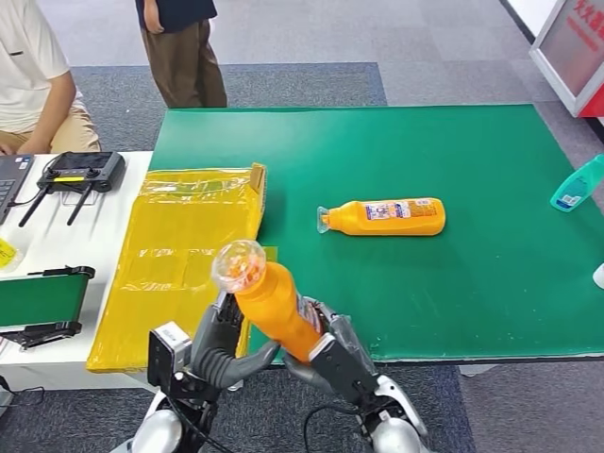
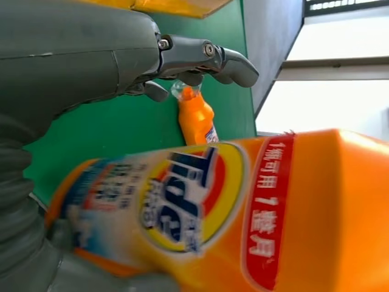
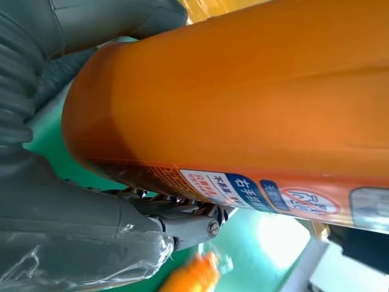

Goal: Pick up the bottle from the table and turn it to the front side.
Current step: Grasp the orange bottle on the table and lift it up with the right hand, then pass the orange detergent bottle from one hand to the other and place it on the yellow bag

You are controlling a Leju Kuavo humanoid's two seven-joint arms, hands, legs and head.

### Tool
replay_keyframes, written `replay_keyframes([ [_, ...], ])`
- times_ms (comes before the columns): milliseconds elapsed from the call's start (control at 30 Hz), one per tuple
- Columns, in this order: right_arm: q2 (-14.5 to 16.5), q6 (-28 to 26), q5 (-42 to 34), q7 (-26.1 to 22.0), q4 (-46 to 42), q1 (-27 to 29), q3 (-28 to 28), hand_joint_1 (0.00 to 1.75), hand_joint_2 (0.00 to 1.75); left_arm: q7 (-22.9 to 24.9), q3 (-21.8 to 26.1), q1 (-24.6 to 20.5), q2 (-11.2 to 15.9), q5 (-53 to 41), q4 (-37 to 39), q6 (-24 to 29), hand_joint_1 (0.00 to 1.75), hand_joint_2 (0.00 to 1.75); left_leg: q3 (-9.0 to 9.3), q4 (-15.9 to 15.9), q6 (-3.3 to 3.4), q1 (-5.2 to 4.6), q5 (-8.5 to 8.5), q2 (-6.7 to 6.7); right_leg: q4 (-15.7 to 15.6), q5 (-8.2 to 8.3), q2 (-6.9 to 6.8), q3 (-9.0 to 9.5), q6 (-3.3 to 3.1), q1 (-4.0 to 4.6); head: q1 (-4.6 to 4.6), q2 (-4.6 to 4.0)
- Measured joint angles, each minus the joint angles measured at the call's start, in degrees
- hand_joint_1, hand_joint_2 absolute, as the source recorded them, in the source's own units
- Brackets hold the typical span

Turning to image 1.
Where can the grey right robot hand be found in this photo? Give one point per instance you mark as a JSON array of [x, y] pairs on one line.
[[340, 362]]

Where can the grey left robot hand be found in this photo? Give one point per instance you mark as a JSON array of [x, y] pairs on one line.
[[214, 356]]

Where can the orange bottle with clear cap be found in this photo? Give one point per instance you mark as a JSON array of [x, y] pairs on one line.
[[392, 222], [273, 306]]

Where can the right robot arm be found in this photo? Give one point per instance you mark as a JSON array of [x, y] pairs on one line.
[[392, 437]]

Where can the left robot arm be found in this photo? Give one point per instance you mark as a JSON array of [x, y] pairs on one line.
[[158, 431]]

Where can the teal plastic bottle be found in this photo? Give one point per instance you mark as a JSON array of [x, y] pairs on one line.
[[575, 187]]

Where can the yellow plastic-wrapped cardboard box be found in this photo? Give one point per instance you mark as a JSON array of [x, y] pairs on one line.
[[179, 250]]

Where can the green table mat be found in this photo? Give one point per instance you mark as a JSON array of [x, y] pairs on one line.
[[472, 300]]

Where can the white table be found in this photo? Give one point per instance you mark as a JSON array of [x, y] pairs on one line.
[[94, 250]]

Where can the green belt conveyor unit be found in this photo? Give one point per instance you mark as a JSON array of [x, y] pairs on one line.
[[38, 300]]

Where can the black remote controller with antennas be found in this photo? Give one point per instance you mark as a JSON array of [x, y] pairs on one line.
[[80, 169]]

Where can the clear bag with yellow label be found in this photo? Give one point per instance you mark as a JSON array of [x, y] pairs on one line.
[[5, 253]]

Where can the person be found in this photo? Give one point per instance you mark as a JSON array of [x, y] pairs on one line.
[[28, 62], [184, 62]]

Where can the grey laptop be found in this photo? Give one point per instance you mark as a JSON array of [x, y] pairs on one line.
[[11, 181]]

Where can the small white object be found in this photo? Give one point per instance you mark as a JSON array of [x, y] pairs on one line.
[[599, 276]]

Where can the red and white display stand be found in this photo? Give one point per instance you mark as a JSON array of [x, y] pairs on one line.
[[571, 50]]

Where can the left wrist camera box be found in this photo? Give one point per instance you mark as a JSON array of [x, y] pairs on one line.
[[167, 353]]

